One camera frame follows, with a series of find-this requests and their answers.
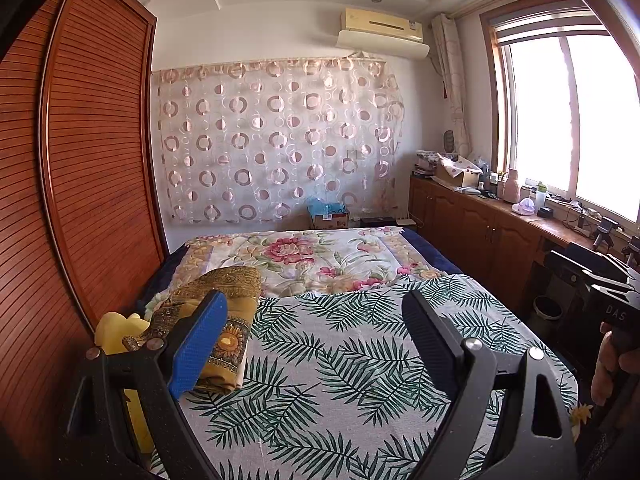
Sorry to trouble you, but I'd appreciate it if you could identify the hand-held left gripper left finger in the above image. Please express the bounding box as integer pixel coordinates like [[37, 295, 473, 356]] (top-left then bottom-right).
[[65, 289, 228, 480]]

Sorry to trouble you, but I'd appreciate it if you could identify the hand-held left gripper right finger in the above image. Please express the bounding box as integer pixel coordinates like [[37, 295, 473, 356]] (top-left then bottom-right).
[[401, 289, 581, 480]]

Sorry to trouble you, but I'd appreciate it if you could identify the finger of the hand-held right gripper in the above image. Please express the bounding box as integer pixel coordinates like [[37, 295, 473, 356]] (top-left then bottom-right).
[[582, 269, 640, 295], [565, 242, 640, 282]]

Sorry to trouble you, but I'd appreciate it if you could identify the golden patterned shirt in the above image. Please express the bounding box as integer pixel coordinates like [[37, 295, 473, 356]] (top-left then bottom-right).
[[122, 266, 263, 395]]

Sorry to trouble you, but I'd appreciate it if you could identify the person's right hand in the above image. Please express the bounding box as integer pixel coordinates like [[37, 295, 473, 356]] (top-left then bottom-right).
[[590, 322, 624, 407]]

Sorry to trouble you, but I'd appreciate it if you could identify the round waste bin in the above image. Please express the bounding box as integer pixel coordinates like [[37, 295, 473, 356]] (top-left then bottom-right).
[[532, 295, 564, 322]]

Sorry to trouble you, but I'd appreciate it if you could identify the pink floral quilt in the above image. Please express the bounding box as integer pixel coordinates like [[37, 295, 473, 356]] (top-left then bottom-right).
[[135, 227, 463, 311]]

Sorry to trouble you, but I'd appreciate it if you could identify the yellow plush toy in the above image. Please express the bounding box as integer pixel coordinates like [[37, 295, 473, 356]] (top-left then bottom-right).
[[95, 311, 156, 456]]

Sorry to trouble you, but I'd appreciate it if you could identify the palm leaf bed sheet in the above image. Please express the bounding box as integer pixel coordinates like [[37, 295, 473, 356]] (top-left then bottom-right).
[[147, 274, 581, 480]]

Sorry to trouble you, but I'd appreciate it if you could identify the long wooden cabinet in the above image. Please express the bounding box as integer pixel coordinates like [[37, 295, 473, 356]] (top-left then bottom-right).
[[409, 172, 640, 321]]

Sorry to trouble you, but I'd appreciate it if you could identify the person's dark clothing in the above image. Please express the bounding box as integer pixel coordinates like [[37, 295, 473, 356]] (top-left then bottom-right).
[[575, 400, 640, 480]]

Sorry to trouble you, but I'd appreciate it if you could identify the wooden framed window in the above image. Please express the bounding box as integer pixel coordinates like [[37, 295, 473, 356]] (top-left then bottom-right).
[[480, 0, 640, 241]]

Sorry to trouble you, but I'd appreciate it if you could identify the cardboard box with red label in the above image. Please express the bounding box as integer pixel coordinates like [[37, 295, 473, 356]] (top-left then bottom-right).
[[307, 210, 351, 231]]

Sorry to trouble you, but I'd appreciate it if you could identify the open dotted cardboard box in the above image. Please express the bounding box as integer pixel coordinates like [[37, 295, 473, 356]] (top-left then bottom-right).
[[434, 152, 484, 189]]

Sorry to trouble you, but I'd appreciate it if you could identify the blue plastic bag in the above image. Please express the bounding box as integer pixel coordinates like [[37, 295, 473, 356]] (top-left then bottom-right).
[[306, 196, 348, 217]]

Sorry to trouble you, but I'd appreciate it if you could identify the patterned fabric stack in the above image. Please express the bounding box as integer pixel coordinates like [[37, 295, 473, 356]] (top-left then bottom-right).
[[414, 150, 444, 177]]

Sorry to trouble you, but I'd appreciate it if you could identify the circle patterned sheer curtain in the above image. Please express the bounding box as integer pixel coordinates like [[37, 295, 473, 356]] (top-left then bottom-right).
[[150, 55, 406, 226]]

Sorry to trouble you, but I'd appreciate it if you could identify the patterned window curtain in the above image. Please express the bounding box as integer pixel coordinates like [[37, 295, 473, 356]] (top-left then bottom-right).
[[431, 12, 473, 156]]

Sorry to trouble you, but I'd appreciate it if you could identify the beige air conditioner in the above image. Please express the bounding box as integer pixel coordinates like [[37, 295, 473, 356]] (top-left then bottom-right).
[[341, 6, 425, 43]]

